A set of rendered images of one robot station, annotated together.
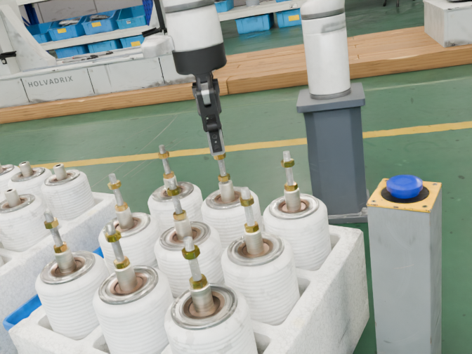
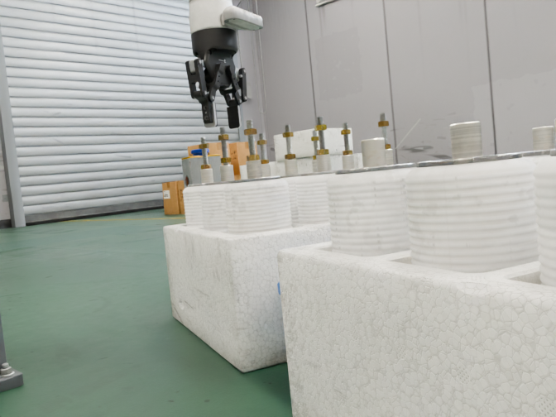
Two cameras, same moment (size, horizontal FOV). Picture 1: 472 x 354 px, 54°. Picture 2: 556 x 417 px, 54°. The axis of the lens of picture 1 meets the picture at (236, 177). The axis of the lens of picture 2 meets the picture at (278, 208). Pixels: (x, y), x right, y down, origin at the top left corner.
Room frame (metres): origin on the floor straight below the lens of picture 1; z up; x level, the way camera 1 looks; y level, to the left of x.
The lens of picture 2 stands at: (1.44, 0.54, 0.25)
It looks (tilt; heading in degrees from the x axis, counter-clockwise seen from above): 3 degrees down; 210
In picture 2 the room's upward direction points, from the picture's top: 6 degrees counter-clockwise
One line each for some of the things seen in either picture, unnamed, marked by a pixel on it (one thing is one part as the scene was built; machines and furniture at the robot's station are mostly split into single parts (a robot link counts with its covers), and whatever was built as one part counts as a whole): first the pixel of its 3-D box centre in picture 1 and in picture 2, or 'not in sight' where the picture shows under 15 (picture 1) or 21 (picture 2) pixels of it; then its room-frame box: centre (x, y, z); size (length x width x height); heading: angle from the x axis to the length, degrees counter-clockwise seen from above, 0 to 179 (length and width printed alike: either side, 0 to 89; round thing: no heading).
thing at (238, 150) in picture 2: not in sight; (237, 159); (-2.91, -2.34, 0.45); 0.30 x 0.24 x 0.30; 73
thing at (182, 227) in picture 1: (182, 228); (291, 169); (0.59, 0.09, 0.26); 0.02 x 0.02 x 0.03
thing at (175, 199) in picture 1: (177, 204); (289, 146); (0.59, 0.09, 0.30); 0.01 x 0.01 x 0.08
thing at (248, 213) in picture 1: (248, 215); (263, 152); (0.52, -0.01, 0.30); 0.01 x 0.01 x 0.08
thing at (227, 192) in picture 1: (227, 191); (227, 174); (0.68, 0.02, 0.26); 0.02 x 0.02 x 0.03
